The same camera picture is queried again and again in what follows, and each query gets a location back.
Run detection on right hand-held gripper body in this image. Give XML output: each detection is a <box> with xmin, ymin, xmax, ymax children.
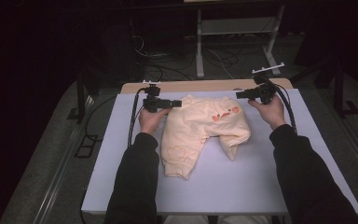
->
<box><xmin>251</xmin><ymin>63</ymin><xmax>286</xmax><ymax>105</ymax></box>

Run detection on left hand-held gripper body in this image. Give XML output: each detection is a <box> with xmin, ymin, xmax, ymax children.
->
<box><xmin>142</xmin><ymin>79</ymin><xmax>169</xmax><ymax>114</ymax></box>

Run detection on pale yellow baby pants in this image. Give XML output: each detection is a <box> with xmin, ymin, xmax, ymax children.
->
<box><xmin>160</xmin><ymin>93</ymin><xmax>252</xmax><ymax>180</ymax></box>

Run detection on person's left hand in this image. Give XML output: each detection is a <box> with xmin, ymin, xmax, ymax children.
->
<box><xmin>138</xmin><ymin>106</ymin><xmax>172</xmax><ymax>136</ymax></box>

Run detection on person's right hand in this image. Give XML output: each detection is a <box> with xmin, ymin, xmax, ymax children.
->
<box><xmin>248</xmin><ymin>93</ymin><xmax>288</xmax><ymax>131</ymax></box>

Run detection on light wooden board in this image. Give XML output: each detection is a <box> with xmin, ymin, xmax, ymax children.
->
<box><xmin>119</xmin><ymin>77</ymin><xmax>294</xmax><ymax>94</ymax></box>

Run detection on white metal stand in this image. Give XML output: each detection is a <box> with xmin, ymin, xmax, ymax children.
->
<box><xmin>195</xmin><ymin>4</ymin><xmax>286</xmax><ymax>79</ymax></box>

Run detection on black metal stand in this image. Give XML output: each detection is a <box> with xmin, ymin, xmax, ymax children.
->
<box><xmin>66</xmin><ymin>70</ymin><xmax>102</xmax><ymax>125</ymax></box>
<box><xmin>290</xmin><ymin>57</ymin><xmax>358</xmax><ymax>119</ymax></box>

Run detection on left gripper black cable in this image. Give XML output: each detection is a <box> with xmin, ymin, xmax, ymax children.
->
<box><xmin>126</xmin><ymin>88</ymin><xmax>147</xmax><ymax>147</ymax></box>

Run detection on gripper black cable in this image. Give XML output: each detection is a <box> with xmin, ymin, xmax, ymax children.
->
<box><xmin>268</xmin><ymin>78</ymin><xmax>298</xmax><ymax>135</ymax></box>
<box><xmin>126</xmin><ymin>88</ymin><xmax>147</xmax><ymax>147</ymax></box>

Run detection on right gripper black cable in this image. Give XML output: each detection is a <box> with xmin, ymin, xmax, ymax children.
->
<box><xmin>268</xmin><ymin>78</ymin><xmax>298</xmax><ymax>135</ymax></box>

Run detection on tangle of floor cables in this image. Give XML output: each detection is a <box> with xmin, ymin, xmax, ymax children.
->
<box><xmin>130</xmin><ymin>33</ymin><xmax>236</xmax><ymax>82</ymax></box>

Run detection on thin black floor cable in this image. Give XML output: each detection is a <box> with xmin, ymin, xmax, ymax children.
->
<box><xmin>83</xmin><ymin>93</ymin><xmax>119</xmax><ymax>142</ymax></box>

